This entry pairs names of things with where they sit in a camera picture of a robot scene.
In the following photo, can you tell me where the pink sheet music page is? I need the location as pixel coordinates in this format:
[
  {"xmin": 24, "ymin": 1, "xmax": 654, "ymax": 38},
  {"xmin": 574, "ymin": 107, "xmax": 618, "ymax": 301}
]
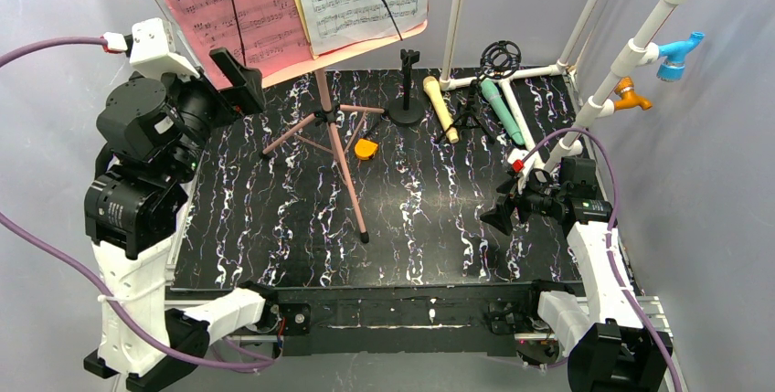
[{"xmin": 165, "ymin": 0, "xmax": 312, "ymax": 89}]

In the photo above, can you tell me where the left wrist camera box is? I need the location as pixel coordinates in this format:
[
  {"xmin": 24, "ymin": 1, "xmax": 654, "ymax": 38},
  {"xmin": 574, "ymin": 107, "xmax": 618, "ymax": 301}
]
[{"xmin": 129, "ymin": 17, "xmax": 200, "ymax": 80}]

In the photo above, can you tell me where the black microphone stand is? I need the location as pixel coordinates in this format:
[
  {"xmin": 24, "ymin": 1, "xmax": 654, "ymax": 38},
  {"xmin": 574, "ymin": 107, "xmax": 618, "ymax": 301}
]
[{"xmin": 387, "ymin": 49, "xmax": 424, "ymax": 127}]

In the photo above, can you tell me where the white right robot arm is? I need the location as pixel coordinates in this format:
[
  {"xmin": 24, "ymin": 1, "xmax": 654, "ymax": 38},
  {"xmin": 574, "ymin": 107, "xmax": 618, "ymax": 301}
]
[{"xmin": 480, "ymin": 157, "xmax": 673, "ymax": 391}]

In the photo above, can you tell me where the green microphone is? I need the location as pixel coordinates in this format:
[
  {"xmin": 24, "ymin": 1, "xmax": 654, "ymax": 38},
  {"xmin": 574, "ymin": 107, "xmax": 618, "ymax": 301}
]
[{"xmin": 479, "ymin": 79, "xmax": 525, "ymax": 145}]

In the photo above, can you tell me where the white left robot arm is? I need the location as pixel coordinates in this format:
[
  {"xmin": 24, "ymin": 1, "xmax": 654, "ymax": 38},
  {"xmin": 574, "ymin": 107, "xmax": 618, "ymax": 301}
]
[{"xmin": 84, "ymin": 48, "xmax": 277, "ymax": 391}]

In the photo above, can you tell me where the cream yellow microphone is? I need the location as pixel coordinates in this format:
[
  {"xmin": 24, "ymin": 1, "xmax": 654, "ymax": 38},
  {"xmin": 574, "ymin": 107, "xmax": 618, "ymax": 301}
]
[{"xmin": 422, "ymin": 76, "xmax": 460, "ymax": 143}]

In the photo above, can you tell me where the aluminium rail frame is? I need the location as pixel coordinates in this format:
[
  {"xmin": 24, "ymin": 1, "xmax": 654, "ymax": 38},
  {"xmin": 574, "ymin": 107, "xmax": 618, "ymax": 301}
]
[{"xmin": 112, "ymin": 74, "xmax": 690, "ymax": 392}]

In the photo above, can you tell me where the orange pipe fitting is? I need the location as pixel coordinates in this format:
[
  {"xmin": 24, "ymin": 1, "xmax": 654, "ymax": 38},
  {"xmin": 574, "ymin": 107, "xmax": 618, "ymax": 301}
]
[{"xmin": 614, "ymin": 77, "xmax": 653, "ymax": 111}]

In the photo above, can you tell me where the orange tape measure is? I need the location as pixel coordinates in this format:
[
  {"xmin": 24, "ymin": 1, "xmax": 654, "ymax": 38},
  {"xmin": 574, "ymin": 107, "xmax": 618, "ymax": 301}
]
[{"xmin": 353, "ymin": 138, "xmax": 379, "ymax": 161}]

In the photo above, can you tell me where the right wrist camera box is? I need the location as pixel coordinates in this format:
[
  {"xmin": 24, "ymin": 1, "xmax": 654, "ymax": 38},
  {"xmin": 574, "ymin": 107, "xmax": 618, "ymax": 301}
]
[{"xmin": 506, "ymin": 148, "xmax": 543, "ymax": 192}]

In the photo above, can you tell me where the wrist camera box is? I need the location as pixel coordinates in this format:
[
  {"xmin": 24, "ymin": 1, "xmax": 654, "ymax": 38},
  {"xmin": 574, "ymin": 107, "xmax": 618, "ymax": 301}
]
[
  {"xmin": 129, "ymin": 17, "xmax": 200, "ymax": 80},
  {"xmin": 506, "ymin": 148, "xmax": 543, "ymax": 192}
]

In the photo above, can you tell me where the white PVC pipe frame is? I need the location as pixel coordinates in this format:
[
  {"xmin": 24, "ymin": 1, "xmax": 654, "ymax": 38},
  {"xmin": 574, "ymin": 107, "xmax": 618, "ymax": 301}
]
[{"xmin": 438, "ymin": 0, "xmax": 727, "ymax": 175}]

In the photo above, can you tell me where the small black tripod stand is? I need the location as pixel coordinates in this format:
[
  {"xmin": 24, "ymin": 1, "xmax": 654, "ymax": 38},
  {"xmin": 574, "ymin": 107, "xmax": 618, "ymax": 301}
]
[{"xmin": 452, "ymin": 40, "xmax": 522, "ymax": 144}]

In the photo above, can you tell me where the pink music stand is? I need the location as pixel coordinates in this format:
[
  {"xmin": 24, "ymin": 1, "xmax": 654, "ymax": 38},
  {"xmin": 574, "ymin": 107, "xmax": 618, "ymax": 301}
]
[{"xmin": 123, "ymin": 0, "xmax": 430, "ymax": 245}]

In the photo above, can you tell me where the blue pipe fitting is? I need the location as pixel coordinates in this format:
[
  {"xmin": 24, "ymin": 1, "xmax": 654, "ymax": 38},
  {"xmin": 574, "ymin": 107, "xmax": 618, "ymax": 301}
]
[{"xmin": 656, "ymin": 31, "xmax": 706, "ymax": 82}]

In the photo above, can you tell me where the right robot arm base mount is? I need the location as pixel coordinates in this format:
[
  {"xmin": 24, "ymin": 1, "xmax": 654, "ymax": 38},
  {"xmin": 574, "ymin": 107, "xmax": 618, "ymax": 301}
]
[{"xmin": 485, "ymin": 310, "xmax": 562, "ymax": 366}]

